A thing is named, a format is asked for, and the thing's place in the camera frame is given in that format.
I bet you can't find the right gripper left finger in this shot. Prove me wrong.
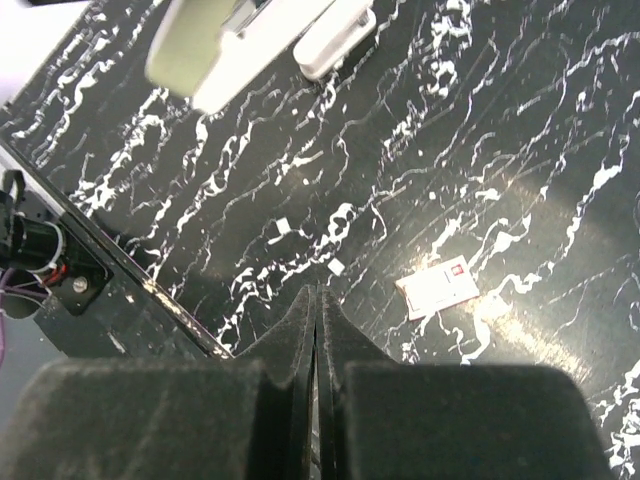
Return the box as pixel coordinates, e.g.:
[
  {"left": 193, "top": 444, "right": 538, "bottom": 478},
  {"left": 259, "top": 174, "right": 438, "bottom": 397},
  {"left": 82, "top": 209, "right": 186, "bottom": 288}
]
[{"left": 1, "top": 286, "right": 316, "bottom": 479}]

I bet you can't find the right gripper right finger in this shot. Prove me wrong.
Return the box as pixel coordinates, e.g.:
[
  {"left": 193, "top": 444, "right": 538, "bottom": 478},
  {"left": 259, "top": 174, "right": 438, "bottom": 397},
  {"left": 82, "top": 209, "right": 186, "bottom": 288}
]
[{"left": 317, "top": 290, "right": 612, "bottom": 479}]

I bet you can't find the white red staple box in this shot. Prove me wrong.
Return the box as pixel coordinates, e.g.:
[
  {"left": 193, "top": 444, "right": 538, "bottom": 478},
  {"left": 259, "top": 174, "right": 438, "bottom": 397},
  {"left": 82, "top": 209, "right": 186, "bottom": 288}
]
[{"left": 395, "top": 255, "right": 480, "bottom": 321}]

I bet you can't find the small staple strip piece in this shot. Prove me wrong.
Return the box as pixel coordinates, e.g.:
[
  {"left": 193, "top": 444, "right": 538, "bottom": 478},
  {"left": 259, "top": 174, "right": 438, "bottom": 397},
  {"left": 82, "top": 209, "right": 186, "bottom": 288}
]
[{"left": 276, "top": 217, "right": 290, "bottom": 235}]

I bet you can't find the grey beige stapler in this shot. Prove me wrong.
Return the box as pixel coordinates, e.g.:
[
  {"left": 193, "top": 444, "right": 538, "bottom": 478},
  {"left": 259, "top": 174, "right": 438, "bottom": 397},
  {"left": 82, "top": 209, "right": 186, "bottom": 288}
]
[{"left": 145, "top": 1, "right": 331, "bottom": 114}]

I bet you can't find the white stapler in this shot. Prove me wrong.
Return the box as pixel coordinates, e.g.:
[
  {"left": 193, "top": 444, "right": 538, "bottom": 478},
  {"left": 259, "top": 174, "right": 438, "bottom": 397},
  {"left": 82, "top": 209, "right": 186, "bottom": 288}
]
[{"left": 293, "top": 0, "right": 376, "bottom": 82}]

